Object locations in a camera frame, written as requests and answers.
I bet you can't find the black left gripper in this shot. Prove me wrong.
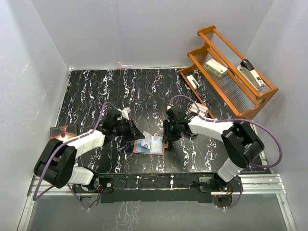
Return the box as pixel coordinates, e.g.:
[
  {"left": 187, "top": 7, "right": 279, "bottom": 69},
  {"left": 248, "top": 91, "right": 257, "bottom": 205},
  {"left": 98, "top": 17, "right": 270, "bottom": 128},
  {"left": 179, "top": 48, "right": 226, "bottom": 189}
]
[{"left": 113, "top": 118, "right": 145, "bottom": 141}]

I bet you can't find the silver credit card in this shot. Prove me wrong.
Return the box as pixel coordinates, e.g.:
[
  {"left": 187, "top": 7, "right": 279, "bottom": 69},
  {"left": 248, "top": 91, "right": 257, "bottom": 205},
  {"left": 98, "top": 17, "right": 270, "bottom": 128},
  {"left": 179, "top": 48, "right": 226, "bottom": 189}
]
[
  {"left": 141, "top": 131, "right": 152, "bottom": 149},
  {"left": 150, "top": 136, "right": 163, "bottom": 154}
]

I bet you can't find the pink leather card holder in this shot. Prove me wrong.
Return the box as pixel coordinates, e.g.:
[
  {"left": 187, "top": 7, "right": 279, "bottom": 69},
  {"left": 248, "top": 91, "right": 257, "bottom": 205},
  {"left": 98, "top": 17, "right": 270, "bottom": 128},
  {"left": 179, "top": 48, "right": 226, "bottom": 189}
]
[{"left": 133, "top": 135, "right": 169, "bottom": 156}]

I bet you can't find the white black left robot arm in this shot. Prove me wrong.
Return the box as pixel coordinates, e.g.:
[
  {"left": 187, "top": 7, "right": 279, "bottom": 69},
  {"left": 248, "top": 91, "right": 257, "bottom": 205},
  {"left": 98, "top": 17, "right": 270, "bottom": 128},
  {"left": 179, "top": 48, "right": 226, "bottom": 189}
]
[{"left": 34, "top": 109, "right": 144, "bottom": 192}]

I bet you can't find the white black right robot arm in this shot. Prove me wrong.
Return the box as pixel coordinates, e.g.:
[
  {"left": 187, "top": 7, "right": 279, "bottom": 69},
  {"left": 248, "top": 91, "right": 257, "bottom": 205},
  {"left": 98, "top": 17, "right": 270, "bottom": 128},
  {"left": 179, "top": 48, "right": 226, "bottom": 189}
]
[{"left": 163, "top": 106, "right": 264, "bottom": 191}]

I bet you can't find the beige card tray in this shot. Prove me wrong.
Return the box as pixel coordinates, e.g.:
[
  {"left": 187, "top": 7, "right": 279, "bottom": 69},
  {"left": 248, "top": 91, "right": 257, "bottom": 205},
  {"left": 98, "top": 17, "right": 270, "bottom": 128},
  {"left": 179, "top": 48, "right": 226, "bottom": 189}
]
[{"left": 187, "top": 103, "right": 203, "bottom": 117}]

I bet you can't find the white card stack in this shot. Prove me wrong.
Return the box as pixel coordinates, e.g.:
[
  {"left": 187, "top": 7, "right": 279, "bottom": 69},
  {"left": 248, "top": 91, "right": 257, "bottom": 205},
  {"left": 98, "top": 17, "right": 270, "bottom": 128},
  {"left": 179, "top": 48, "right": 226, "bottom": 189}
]
[{"left": 190, "top": 103, "right": 208, "bottom": 117}]

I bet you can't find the small white stapler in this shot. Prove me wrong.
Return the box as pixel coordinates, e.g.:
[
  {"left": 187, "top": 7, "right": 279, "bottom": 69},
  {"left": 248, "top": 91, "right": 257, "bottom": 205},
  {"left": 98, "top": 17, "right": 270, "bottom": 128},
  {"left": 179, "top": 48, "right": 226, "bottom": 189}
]
[{"left": 187, "top": 75, "right": 200, "bottom": 90}]

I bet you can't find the orange wooden shelf rack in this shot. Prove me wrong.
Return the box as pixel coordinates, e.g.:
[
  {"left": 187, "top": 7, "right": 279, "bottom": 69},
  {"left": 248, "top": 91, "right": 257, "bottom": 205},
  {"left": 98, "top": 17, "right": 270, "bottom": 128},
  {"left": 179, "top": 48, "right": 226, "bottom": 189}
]
[{"left": 180, "top": 26, "right": 279, "bottom": 119}]

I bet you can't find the white staples box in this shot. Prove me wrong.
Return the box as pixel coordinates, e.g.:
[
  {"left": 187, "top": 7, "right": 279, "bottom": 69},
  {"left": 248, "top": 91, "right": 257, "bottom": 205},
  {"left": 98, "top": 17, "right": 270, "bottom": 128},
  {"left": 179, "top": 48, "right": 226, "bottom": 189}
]
[{"left": 205, "top": 59, "right": 228, "bottom": 77}]

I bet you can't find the black beige stapler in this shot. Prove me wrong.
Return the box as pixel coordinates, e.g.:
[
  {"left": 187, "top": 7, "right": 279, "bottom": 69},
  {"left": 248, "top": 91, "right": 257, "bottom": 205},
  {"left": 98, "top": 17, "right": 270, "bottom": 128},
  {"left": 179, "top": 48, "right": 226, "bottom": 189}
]
[{"left": 237, "top": 59, "right": 265, "bottom": 90}]

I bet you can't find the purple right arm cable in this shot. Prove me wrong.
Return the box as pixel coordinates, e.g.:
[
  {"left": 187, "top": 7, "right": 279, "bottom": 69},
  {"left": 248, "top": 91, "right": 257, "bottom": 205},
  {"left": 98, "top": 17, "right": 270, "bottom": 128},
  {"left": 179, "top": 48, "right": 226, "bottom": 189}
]
[{"left": 167, "top": 95, "right": 282, "bottom": 209}]

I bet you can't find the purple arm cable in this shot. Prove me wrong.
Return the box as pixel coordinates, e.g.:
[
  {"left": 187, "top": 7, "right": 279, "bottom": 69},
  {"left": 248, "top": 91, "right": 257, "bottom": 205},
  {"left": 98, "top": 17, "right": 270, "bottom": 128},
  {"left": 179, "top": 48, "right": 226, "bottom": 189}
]
[
  {"left": 167, "top": 95, "right": 282, "bottom": 209},
  {"left": 32, "top": 102, "right": 123, "bottom": 209}
]

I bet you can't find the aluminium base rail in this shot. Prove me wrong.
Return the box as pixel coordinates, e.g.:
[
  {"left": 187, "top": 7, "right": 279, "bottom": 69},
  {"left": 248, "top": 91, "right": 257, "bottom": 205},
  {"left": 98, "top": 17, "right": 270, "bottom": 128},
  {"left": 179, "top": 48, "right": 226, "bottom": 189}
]
[{"left": 18, "top": 173, "right": 297, "bottom": 231}]

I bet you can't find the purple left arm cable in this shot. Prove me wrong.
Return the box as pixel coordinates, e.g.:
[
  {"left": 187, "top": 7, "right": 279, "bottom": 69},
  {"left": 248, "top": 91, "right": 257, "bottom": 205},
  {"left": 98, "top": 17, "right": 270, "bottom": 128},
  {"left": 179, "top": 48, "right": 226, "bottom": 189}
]
[{"left": 32, "top": 102, "right": 123, "bottom": 209}]

